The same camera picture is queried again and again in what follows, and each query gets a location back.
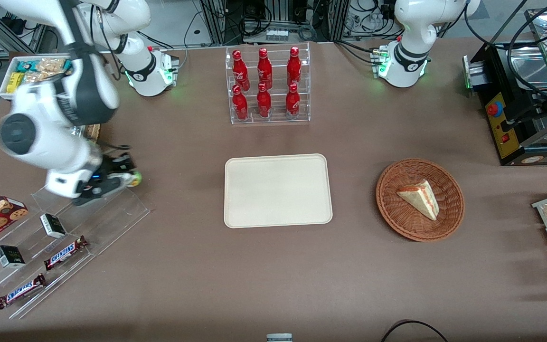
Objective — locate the clear acrylic stepped display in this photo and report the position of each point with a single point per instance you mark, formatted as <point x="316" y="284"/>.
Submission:
<point x="112" y="218"/>

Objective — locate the wrapped sandwich wedge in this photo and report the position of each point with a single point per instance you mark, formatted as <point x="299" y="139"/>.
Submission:
<point x="420" y="197"/>

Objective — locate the beige rectangular tray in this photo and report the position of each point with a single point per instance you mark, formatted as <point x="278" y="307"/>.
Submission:
<point x="278" y="191"/>

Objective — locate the small black box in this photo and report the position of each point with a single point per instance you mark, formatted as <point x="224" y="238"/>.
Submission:
<point x="10" y="257"/>
<point x="52" y="226"/>

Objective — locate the white power strip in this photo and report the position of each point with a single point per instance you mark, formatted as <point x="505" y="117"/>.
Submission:
<point x="277" y="34"/>

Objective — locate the clear cracker bag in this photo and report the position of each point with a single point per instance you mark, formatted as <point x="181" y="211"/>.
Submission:
<point x="49" y="66"/>

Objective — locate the red emergency stop button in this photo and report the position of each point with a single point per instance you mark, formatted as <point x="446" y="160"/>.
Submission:
<point x="494" y="109"/>

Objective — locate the white plastic snack bin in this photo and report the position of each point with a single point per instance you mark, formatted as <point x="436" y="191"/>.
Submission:
<point x="7" y="92"/>

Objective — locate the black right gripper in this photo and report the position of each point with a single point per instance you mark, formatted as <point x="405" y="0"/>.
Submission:
<point x="110" y="166"/>

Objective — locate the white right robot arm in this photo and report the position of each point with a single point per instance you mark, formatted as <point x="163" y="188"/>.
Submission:
<point x="60" y="142"/>

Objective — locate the brown wicker basket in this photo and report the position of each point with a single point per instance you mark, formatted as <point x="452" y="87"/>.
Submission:
<point x="397" y="213"/>

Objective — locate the green gum bottle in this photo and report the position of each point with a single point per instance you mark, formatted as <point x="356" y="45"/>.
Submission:
<point x="136" y="179"/>

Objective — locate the clear acrylic bottle rack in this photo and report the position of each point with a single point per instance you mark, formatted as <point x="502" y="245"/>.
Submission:
<point x="268" y="118"/>

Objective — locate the yellow snack pack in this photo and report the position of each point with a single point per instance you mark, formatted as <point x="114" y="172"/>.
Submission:
<point x="14" y="81"/>

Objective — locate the red cola bottle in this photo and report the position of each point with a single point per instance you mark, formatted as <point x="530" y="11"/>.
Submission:
<point x="292" y="102"/>
<point x="240" y="105"/>
<point x="264" y="69"/>
<point x="294" y="66"/>
<point x="240" y="71"/>
<point x="263" y="102"/>

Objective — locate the Snickers chocolate bar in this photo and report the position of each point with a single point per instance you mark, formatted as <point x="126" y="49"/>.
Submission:
<point x="21" y="291"/>
<point x="66" y="253"/>

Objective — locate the teal snack pack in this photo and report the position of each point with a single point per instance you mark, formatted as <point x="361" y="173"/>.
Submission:
<point x="25" y="65"/>

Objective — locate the small grey device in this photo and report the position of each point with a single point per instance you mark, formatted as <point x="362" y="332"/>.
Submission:
<point x="279" y="337"/>

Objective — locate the light wicker basket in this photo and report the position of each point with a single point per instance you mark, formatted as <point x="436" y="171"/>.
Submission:
<point x="95" y="132"/>

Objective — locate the black machine with steel trays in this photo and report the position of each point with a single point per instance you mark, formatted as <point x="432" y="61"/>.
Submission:
<point x="520" y="123"/>

